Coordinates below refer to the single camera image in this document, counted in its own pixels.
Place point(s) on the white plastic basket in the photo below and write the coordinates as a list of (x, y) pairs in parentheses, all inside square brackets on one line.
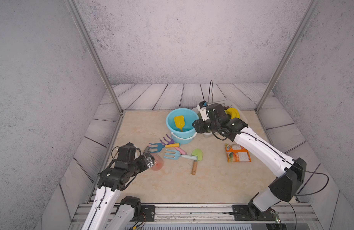
[(240, 113)]

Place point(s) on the light blue fork white handle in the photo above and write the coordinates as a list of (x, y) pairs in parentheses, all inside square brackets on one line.
[(175, 155)]

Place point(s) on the light blue plastic bucket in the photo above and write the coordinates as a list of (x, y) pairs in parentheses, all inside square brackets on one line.
[(189, 132)]

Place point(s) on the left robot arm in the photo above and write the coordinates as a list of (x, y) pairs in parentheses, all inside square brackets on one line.
[(114, 179)]

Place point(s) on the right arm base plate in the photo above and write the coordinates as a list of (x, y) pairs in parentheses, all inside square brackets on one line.
[(243, 214)]

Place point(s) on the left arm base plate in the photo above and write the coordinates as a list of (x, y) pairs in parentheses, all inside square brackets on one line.
[(144, 213)]

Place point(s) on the green shovel wooden handle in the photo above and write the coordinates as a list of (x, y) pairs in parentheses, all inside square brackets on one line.
[(199, 155)]

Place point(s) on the yellow shovel blue-tipped handle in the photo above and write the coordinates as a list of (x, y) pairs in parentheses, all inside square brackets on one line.
[(179, 122)]

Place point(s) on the orange seed packet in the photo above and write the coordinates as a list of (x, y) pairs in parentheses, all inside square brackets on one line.
[(237, 153)]

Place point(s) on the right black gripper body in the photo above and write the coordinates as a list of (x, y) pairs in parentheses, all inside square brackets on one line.
[(206, 126)]

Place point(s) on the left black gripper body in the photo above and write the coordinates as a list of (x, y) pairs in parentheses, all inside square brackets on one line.
[(142, 165)]

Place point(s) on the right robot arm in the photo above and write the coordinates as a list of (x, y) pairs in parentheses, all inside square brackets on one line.
[(289, 172)]

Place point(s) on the right aluminium frame post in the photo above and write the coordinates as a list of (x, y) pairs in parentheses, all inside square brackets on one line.
[(300, 30)]

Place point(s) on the yellow banana bunch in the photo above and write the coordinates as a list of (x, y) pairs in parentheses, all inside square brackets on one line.
[(233, 113)]

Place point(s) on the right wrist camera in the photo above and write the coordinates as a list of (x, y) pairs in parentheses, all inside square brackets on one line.
[(201, 107)]

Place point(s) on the left aluminium frame post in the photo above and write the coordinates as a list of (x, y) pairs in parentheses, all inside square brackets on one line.
[(73, 9)]

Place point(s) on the teal fork yellow handle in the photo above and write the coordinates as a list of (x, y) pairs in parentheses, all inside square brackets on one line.
[(157, 147)]

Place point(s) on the aluminium frame post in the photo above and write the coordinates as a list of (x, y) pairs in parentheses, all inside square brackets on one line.
[(73, 9), (300, 30)]

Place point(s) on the pink spray bottle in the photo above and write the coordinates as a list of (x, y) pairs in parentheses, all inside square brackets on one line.
[(158, 161)]

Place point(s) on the aluminium front rail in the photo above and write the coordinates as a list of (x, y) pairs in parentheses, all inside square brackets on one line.
[(214, 216)]

